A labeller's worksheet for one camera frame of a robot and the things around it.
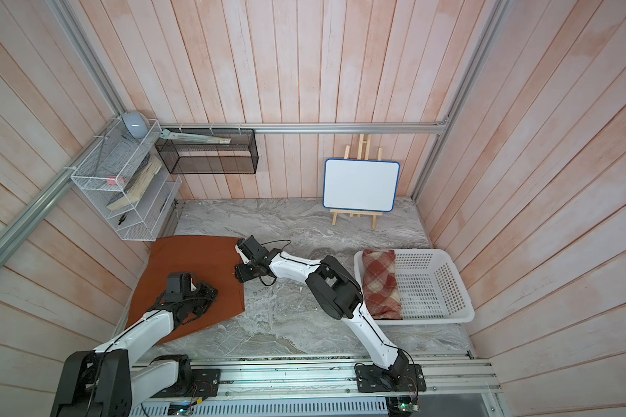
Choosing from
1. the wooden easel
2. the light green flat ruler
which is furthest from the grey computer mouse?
the wooden easel

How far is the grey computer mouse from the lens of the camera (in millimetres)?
826

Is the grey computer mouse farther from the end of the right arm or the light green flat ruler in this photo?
the end of the right arm

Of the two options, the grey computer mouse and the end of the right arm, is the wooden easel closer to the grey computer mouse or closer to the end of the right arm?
the end of the right arm

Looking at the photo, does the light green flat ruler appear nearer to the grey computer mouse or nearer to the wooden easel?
the grey computer mouse

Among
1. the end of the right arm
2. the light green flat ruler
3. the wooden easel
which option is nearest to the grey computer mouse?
the light green flat ruler

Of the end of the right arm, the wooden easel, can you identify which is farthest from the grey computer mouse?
the wooden easel

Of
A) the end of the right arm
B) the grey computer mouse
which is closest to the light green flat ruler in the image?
the grey computer mouse
